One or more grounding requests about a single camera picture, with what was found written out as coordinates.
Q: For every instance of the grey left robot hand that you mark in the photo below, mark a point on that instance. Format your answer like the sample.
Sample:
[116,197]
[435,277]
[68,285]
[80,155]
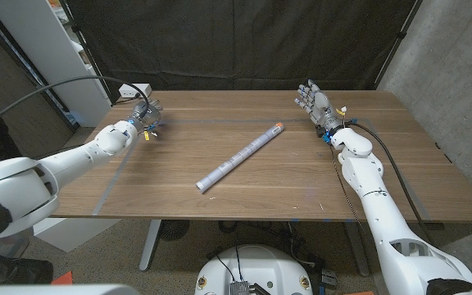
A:
[146,116]

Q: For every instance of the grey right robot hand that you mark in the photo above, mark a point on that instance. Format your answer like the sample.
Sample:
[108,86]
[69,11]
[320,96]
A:
[322,110]

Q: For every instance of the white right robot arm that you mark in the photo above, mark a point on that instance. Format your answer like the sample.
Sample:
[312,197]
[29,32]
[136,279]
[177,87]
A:
[379,213]

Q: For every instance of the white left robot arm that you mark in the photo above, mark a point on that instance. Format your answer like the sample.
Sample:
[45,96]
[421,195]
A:
[76,157]

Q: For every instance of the white wrapping paper roll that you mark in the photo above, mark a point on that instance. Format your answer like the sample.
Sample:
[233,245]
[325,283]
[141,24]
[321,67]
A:
[240,157]

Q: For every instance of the white power strip box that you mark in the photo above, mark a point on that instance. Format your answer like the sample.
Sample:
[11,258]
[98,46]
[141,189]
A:
[131,91]

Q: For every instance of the grey tape outline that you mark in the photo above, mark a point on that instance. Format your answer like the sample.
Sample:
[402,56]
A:
[240,121]

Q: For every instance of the black backdrop stand pole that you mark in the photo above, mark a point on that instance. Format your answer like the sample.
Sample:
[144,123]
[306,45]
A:
[400,40]
[81,41]

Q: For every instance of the black backdrop curtain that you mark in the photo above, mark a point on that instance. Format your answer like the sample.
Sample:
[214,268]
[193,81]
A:
[240,41]

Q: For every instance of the black round fan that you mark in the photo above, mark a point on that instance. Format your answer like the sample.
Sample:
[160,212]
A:
[173,230]

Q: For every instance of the white cabinet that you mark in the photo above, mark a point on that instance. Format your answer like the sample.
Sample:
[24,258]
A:
[47,41]

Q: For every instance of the grey table leg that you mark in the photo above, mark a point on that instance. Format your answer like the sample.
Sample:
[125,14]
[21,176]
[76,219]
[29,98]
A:
[151,246]
[357,250]

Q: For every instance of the grey power adapter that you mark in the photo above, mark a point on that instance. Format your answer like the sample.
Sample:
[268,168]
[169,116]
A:
[329,278]

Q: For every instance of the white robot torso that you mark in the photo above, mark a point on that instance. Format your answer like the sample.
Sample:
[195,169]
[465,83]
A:
[256,270]

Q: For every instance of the orange flat object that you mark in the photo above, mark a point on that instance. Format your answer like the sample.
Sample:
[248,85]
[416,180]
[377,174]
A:
[64,280]

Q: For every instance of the clear plastic bin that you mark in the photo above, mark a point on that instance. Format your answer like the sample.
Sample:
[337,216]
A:
[14,246]

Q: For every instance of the black bag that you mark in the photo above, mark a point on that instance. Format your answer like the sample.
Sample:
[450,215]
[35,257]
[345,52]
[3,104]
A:
[19,270]

